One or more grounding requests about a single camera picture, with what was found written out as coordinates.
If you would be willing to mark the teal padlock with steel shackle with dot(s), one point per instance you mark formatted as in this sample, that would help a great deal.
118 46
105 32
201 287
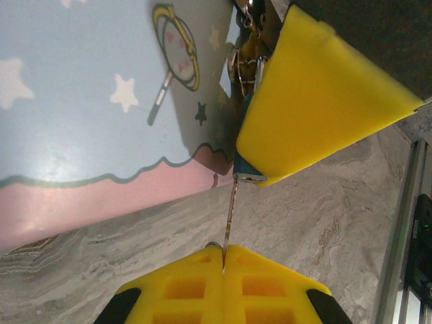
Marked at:
243 165

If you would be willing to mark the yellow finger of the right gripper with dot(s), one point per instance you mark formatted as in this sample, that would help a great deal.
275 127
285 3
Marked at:
250 50
317 101

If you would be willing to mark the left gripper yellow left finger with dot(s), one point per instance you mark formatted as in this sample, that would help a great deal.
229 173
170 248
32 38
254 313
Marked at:
189 280

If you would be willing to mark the black electronic box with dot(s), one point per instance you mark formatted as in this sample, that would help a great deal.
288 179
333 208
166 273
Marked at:
422 243

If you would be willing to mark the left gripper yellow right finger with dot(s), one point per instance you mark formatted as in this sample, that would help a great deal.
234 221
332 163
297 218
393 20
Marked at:
266 280

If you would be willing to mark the pastel cartoon print backdrop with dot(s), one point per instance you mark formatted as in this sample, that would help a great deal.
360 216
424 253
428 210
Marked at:
84 118

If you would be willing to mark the aluminium frame rail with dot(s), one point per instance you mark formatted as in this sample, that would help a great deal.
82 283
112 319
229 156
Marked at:
401 219

